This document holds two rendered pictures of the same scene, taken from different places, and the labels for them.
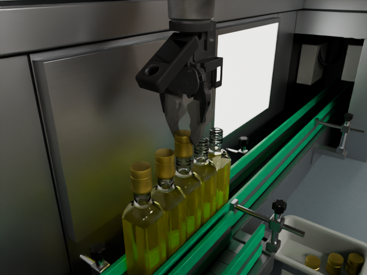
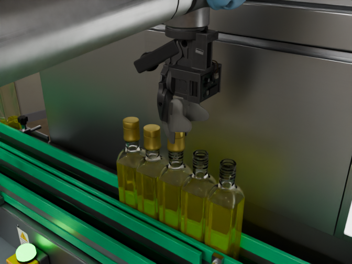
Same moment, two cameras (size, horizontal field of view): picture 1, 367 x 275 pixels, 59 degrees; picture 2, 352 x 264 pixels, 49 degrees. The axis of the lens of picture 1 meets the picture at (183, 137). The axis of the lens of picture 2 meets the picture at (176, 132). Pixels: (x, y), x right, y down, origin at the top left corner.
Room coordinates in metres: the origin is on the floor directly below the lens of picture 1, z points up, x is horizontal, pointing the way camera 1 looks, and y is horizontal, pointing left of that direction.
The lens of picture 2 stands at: (0.54, -0.66, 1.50)
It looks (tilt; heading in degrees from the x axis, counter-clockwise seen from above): 27 degrees down; 90
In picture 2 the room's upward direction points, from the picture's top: straight up
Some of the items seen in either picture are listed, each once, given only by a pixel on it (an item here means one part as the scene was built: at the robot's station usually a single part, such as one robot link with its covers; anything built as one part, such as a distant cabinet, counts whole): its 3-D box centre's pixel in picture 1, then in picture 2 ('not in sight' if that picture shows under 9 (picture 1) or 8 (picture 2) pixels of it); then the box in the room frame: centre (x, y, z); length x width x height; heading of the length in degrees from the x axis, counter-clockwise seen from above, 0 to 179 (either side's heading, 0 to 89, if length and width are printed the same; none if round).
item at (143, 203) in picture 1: (141, 189); (131, 138); (0.44, 0.07, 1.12); 0.03 x 0.03 x 0.05
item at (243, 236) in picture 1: (253, 251); not in sight; (0.58, -0.17, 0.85); 0.09 x 0.04 x 0.07; 53
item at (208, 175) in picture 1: (200, 203); (198, 219); (0.58, -0.04, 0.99); 0.06 x 0.06 x 0.21; 53
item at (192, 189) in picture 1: (183, 216); (175, 208); (0.54, 0.00, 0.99); 0.06 x 0.06 x 0.21; 54
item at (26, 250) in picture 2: not in sight; (25, 252); (0.19, 0.02, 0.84); 0.04 x 0.04 x 0.03
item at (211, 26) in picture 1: (193, 58); (189, 63); (0.56, -0.02, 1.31); 0.09 x 0.08 x 0.12; 144
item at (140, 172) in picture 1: (141, 177); (131, 129); (0.44, 0.07, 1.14); 0.04 x 0.04 x 0.04
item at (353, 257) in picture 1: (354, 264); not in sight; (0.60, -0.43, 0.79); 0.04 x 0.04 x 0.04
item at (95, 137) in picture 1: (204, 96); (342, 154); (0.84, -0.06, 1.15); 0.90 x 0.03 x 0.34; 143
